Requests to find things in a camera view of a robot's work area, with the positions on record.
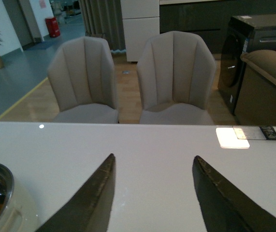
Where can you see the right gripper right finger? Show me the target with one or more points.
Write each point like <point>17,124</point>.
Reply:
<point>224,207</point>

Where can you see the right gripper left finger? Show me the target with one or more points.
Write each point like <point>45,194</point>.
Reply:
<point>90,207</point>

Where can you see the white electric cooking pot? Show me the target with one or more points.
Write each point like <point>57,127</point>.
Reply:
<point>18,210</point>

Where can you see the table label sticker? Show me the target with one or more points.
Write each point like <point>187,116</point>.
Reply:
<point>255,132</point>

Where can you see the beige sofa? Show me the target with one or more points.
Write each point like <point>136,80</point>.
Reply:
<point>256,104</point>

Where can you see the left beige upholstered chair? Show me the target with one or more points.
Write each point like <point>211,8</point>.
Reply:
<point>83,78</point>

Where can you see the beige upholstered chair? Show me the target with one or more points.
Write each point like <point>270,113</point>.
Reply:
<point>175,75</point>
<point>83,78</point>

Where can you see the right beige upholstered chair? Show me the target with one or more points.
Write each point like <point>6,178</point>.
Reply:
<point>175,75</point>

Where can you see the red bin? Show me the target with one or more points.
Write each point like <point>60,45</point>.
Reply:
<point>52,26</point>

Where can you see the dark kitchen counter cabinet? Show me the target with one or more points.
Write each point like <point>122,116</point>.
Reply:
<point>210,19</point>

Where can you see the white tall cabinet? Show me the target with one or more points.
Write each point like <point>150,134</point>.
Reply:
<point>141,21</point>

